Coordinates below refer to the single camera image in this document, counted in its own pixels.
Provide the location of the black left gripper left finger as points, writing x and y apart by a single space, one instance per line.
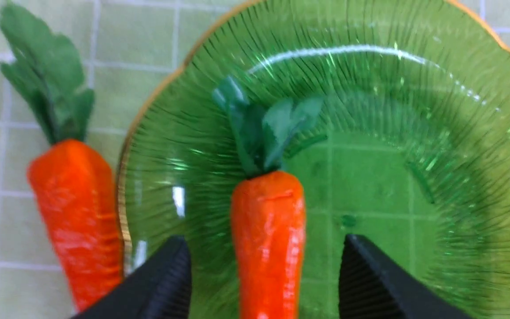
159 289

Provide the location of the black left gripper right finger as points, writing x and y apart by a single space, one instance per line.
372 286

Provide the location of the orange toy carrot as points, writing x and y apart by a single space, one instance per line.
72 183
268 212

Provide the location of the green ribbed plastic plate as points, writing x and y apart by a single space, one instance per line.
411 150

